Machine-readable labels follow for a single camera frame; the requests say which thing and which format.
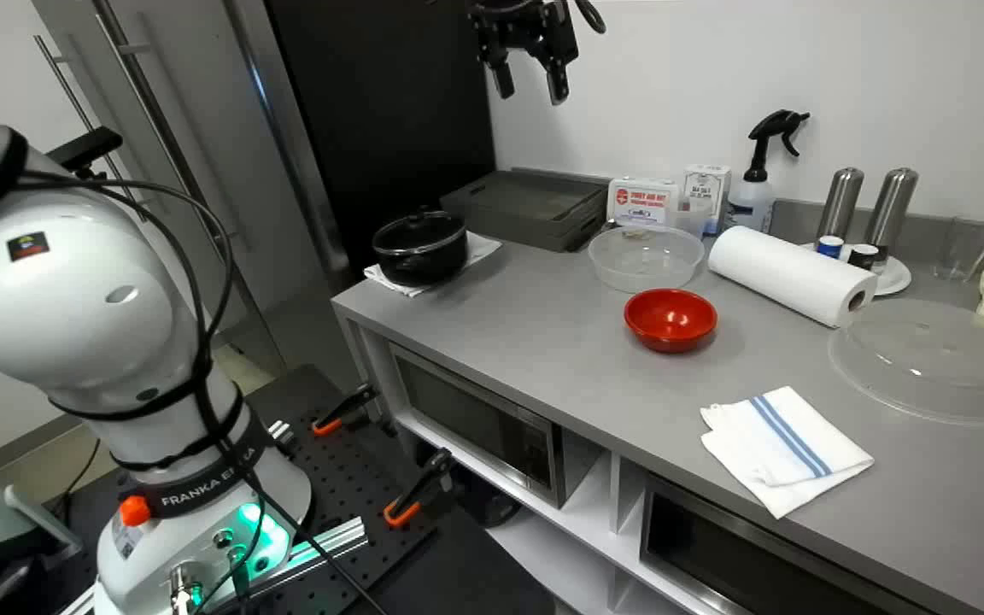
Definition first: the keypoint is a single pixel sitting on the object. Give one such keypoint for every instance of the black cooking pot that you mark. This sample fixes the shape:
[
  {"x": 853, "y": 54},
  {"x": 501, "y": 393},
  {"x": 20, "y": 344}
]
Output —
[{"x": 421, "y": 266}]

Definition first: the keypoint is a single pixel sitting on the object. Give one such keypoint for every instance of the white plate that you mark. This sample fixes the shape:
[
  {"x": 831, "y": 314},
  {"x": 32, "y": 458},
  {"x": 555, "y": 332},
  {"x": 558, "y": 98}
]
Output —
[{"x": 894, "y": 278}]

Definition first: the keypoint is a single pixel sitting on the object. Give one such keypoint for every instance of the aluminium extrusion rail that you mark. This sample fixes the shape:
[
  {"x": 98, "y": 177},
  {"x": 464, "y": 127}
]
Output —
[{"x": 323, "y": 546}]

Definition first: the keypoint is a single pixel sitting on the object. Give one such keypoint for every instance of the dark grey tray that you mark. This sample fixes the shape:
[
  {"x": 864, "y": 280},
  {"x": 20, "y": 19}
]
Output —
[{"x": 528, "y": 206}]

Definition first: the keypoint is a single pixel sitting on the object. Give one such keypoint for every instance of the black perforated robot table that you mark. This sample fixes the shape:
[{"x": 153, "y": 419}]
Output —
[{"x": 340, "y": 479}]

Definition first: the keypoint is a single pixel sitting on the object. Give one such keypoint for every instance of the white towel with blue stripes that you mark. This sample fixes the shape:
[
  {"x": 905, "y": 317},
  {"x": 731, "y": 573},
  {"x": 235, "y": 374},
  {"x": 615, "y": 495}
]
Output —
[{"x": 784, "y": 447}]

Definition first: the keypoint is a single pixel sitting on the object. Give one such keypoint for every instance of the red bowl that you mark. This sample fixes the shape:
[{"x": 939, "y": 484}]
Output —
[{"x": 672, "y": 317}]

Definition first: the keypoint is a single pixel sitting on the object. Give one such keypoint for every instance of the white paper towel roll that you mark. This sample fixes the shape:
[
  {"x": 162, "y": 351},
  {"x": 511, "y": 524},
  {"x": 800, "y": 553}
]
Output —
[{"x": 784, "y": 274}]

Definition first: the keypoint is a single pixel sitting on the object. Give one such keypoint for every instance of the steel shaker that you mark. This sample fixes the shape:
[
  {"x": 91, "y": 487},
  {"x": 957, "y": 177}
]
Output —
[
  {"x": 843, "y": 202},
  {"x": 890, "y": 206}
]

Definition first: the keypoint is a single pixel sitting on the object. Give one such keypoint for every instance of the white first aid kit box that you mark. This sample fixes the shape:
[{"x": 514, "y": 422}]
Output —
[{"x": 639, "y": 202}]

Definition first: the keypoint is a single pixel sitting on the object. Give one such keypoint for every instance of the white sea salt box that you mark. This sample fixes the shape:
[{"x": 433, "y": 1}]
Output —
[{"x": 703, "y": 199}]

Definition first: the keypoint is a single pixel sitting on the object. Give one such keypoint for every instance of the spray bottle with black trigger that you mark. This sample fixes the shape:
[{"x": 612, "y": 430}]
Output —
[{"x": 754, "y": 199}]

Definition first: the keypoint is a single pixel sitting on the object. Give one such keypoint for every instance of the grey counter cabinet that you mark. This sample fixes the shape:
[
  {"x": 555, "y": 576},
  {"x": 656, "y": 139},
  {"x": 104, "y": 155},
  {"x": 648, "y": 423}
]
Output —
[{"x": 582, "y": 534}]

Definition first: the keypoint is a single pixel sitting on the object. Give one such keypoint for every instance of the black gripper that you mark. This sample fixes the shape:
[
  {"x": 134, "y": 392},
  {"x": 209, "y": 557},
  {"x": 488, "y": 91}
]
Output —
[{"x": 528, "y": 20}]

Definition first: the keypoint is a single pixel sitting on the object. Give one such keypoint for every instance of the black glass pot lid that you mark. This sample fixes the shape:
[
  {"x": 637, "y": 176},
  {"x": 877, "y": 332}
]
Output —
[{"x": 417, "y": 225}]

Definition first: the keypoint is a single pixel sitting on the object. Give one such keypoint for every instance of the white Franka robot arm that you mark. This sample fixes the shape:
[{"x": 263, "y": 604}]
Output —
[{"x": 69, "y": 295}]

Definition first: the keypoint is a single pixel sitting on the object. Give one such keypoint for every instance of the small jar with blue lid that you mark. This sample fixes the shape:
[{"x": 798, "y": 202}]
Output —
[{"x": 831, "y": 242}]

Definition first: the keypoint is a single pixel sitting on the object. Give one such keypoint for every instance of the clear plastic bowl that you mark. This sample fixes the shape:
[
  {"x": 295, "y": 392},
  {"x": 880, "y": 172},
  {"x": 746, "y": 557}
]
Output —
[{"x": 648, "y": 259}]

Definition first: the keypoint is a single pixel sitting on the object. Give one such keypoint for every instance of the black tall panel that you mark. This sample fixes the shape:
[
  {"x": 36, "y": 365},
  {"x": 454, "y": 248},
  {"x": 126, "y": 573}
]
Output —
[{"x": 391, "y": 105}]

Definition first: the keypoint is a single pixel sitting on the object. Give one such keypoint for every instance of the small jar with black lid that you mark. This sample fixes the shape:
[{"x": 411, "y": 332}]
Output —
[{"x": 864, "y": 253}]

